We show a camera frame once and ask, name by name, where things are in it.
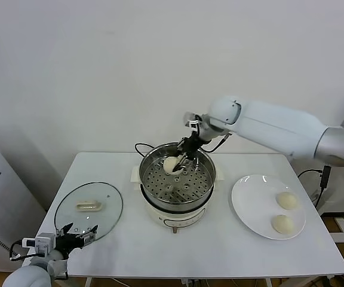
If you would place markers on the white side desk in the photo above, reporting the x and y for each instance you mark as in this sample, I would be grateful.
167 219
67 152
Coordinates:
306 191

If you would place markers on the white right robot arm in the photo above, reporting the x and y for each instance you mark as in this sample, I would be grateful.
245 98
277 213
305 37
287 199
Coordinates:
279 125

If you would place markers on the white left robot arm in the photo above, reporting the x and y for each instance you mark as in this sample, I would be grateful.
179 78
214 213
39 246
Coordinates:
25 276

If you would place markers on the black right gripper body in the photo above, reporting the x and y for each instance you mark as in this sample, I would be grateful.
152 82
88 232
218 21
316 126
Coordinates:
193 144

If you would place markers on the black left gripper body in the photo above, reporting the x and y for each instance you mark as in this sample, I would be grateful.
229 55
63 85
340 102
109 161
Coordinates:
68 243

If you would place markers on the white table leg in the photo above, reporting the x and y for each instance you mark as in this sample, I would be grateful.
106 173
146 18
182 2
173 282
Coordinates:
88 282
268 282

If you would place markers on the white steamed baozi bun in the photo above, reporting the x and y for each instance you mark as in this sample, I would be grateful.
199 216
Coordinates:
286 199
169 166
282 223

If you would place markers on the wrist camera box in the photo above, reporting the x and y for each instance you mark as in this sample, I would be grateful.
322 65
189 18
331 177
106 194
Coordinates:
193 119
42 242

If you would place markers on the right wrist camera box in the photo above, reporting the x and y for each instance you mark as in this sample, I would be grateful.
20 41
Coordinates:
193 119

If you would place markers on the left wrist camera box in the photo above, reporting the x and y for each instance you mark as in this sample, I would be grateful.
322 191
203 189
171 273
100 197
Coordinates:
42 242

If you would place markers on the perforated steel steamer basket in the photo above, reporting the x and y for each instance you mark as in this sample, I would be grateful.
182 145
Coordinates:
148 179

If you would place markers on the white round plate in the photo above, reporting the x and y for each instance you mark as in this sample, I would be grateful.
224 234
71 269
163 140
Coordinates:
255 203

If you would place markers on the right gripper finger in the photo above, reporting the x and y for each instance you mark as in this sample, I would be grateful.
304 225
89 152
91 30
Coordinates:
182 146
184 163

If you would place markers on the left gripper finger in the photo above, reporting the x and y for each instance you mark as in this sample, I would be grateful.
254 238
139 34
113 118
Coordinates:
63 231
87 237

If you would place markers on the cream electric cooker base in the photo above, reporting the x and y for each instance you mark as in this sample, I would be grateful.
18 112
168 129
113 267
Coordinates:
175 213

